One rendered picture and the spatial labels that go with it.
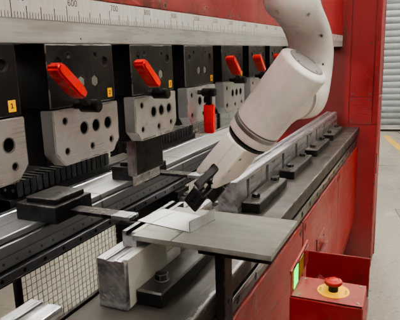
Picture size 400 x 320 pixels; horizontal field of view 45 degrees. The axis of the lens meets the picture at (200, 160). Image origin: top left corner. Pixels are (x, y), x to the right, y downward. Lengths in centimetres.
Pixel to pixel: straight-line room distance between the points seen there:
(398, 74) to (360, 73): 549
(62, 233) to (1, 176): 55
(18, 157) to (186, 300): 45
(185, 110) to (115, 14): 29
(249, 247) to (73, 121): 36
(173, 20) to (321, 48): 30
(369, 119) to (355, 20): 57
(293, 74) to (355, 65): 223
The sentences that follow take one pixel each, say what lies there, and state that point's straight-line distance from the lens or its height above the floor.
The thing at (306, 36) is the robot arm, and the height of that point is 134.
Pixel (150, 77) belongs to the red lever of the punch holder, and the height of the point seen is 129.
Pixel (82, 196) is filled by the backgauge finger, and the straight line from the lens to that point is 110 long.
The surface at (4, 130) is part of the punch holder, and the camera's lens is 61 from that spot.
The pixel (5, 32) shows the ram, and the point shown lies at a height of 135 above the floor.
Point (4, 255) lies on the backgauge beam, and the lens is 103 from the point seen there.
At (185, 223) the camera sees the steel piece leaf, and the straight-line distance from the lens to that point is 94.
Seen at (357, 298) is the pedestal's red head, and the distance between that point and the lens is 117.
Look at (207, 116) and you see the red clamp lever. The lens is 104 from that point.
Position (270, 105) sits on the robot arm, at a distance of 76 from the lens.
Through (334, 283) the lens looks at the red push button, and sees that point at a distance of 117.
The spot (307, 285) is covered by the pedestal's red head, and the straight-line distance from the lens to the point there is 121.
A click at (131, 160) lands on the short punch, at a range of 91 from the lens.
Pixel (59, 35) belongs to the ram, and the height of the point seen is 135.
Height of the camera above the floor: 132
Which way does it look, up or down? 12 degrees down
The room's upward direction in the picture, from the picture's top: 2 degrees counter-clockwise
